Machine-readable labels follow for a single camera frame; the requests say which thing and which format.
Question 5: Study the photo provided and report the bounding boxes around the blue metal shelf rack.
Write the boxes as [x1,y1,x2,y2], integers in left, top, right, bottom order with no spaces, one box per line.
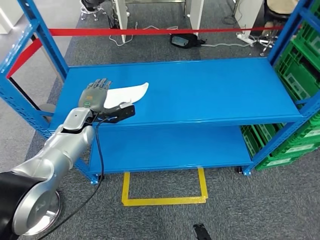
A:
[0,0,320,185]

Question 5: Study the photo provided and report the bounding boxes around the white looped floor cable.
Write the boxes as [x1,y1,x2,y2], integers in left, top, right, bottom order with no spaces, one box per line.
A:
[109,21,179,47]

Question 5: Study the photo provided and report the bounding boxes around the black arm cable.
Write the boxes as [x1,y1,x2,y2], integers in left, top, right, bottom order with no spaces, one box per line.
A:
[37,119,111,240]

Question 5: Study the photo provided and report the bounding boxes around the chrome round stanchion base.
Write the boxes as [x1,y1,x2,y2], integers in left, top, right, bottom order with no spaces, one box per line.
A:
[23,190,63,237]

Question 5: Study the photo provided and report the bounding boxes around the office chair base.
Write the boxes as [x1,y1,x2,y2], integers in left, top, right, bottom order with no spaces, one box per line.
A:
[80,0,107,21]

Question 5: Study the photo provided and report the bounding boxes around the black device on floor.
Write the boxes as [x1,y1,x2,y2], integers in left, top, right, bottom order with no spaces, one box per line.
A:
[170,33,207,50]

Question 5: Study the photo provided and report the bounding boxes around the white cable by black device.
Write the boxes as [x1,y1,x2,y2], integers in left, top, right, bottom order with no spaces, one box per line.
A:
[199,41,245,48]

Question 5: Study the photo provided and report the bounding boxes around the white desk leg panel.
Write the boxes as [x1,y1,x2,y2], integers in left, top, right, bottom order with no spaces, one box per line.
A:
[113,0,128,43]
[235,0,263,34]
[189,0,206,37]

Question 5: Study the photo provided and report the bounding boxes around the dark robot foot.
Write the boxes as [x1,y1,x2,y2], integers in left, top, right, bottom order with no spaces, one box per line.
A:
[192,223,212,240]

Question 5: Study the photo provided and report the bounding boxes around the white power strip by desks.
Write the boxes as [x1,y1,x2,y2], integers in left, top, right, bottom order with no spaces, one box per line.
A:
[235,32,256,46]

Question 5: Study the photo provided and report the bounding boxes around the person on stool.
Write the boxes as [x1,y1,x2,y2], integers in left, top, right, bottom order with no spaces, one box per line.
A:
[263,0,300,37]

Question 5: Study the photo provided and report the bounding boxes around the white curved plastic part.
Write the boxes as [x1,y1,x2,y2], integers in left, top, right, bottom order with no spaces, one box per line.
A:
[103,82,149,110]

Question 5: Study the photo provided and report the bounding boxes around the black stool with chrome base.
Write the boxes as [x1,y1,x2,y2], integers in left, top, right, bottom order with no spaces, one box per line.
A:
[257,7,294,57]

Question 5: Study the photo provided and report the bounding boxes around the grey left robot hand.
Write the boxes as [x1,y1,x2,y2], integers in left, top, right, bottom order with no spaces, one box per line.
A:
[78,78,123,116]

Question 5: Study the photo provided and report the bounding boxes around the black stanchion with grey base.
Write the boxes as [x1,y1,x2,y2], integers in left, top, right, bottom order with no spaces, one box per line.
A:
[9,78,56,116]

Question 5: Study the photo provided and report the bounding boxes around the grey stanchion pole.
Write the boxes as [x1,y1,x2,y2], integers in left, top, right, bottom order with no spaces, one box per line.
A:
[29,34,63,80]

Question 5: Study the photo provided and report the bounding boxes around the green plastic crate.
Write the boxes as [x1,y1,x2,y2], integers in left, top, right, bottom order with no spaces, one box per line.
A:
[239,112,320,160]
[291,0,320,72]
[273,42,320,104]
[254,145,320,172]

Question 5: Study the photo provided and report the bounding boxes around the long red barrier belt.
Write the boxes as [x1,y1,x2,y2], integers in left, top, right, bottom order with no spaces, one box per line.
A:
[48,25,285,37]

